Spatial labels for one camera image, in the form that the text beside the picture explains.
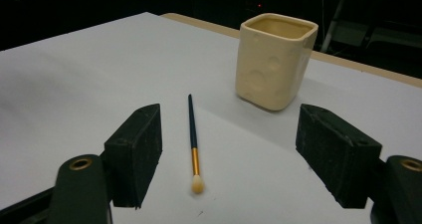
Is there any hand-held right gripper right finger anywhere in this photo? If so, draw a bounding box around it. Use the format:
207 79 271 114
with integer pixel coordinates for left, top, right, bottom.
295 104 383 209

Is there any blue gold makeup brush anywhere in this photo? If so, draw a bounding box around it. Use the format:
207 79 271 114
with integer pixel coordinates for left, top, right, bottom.
187 94 206 195

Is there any cream square ceramic cup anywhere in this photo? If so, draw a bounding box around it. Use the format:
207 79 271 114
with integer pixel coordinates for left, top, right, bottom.
235 12 319 112

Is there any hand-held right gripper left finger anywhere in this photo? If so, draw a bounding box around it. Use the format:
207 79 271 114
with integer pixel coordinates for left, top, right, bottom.
104 103 163 209

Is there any white metal stand leg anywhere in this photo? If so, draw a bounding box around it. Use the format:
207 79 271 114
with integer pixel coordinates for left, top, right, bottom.
319 0 351 54

